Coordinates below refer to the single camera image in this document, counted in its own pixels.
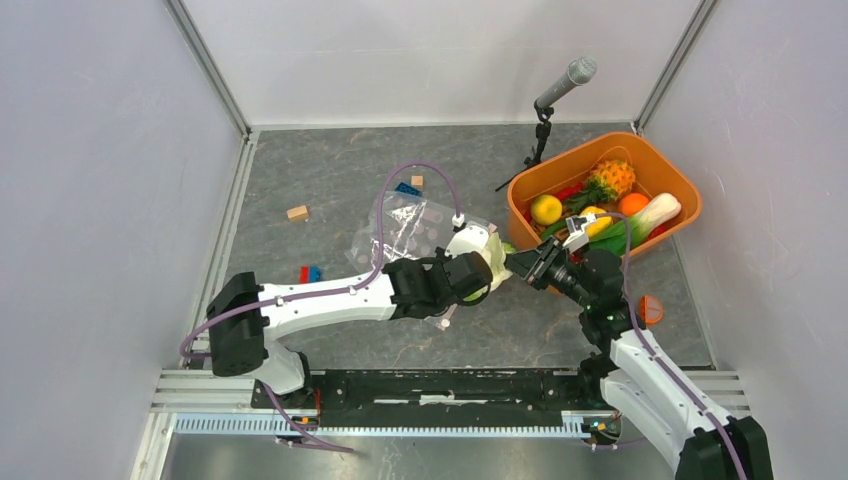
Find red toy chili pepper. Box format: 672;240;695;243
554;182;584;202

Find blue lego brick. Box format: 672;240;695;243
394;182;422;197

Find grey microphone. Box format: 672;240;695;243
534;56;598;110

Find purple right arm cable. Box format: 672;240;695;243
596;211;750;480

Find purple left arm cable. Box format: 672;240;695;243
178;160;464;454

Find yellow toy banana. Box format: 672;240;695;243
580;206;614;240

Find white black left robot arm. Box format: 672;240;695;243
206;251;493;408

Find orange plastic bin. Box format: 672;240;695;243
507;132;702;263

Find clear pink-dotted zip bag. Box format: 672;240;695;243
344;192;499;331

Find wooden block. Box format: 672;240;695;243
286;205;310;222

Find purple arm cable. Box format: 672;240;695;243
596;211;750;480
178;160;464;454

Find toy cauliflower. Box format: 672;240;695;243
460;232;516;306

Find toy bok choy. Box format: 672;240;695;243
589;193;682;256

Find orange toy slice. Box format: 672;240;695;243
639;295;664;325

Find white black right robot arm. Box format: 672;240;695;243
505;238;774;479

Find toy pineapple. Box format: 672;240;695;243
566;158;636;213

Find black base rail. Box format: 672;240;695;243
251;368;622;428

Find red and blue lego block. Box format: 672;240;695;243
298;265;322;284

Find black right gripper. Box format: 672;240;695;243
495;235;594;310

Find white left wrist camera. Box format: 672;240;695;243
444;213;493;257

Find toy lemon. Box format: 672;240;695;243
529;194;563;227

